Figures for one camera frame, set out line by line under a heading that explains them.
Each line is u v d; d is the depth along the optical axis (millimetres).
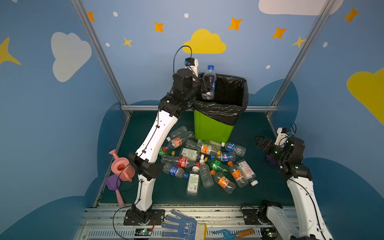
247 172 861
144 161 479
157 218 744
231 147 955
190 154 937
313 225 404
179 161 883
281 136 671
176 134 1034
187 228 710
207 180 818
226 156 908
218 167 878
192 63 565
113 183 857
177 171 863
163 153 946
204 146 926
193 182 823
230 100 722
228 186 840
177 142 977
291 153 555
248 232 690
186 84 494
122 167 802
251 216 749
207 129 907
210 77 663
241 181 851
